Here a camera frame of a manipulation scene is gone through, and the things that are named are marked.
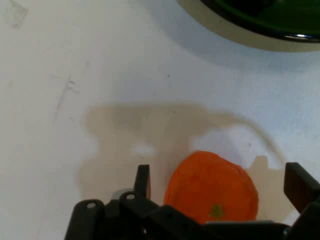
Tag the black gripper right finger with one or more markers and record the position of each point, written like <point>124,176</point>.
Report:
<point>302,185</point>

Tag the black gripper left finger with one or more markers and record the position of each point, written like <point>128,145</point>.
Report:
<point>140,215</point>

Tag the orange toy tangerine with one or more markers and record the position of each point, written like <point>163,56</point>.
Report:
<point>207,180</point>

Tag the dark green plate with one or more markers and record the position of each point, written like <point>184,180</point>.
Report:
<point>287,20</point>

